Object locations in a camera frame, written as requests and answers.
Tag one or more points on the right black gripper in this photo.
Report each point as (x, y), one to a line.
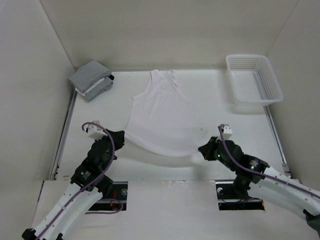
(206, 149)

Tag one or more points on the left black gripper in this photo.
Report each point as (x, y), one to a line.
(119, 137)

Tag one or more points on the white tank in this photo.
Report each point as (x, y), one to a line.
(90, 88)
(163, 120)

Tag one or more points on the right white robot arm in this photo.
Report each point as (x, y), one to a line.
(255, 178)

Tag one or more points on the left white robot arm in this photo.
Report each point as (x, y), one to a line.
(88, 185)

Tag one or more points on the bottom grey folded tank top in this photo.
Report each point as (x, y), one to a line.
(102, 87)

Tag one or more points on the grey folded tank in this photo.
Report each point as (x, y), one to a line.
(88, 75)
(102, 87)

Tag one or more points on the white folded tank top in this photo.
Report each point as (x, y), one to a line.
(90, 88)

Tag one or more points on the white plastic basket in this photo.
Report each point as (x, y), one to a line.
(253, 80)

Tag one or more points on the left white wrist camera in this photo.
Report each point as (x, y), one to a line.
(95, 132)

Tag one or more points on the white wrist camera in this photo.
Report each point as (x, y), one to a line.
(225, 132)
(95, 132)

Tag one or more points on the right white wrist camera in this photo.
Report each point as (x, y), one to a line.
(225, 132)

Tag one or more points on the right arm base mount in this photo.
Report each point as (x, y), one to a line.
(228, 200)

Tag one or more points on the left metal table rail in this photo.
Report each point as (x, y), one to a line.
(62, 140)

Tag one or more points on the metal table rail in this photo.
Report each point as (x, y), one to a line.
(62, 140)
(277, 140)

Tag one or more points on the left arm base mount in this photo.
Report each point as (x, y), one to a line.
(112, 201)

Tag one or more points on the right metal table rail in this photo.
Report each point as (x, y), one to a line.
(277, 140)

